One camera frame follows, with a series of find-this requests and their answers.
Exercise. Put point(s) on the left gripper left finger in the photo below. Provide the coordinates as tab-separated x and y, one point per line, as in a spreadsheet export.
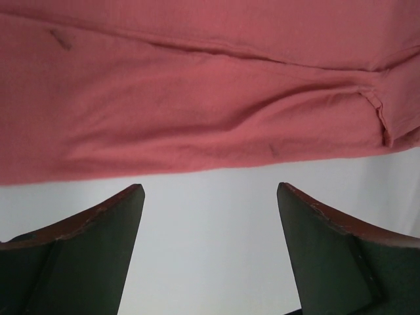
78	265

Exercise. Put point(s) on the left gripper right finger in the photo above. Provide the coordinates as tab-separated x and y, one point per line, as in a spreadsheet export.
343	265

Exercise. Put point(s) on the pink red t shirt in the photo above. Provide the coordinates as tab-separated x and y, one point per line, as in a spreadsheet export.
100	89

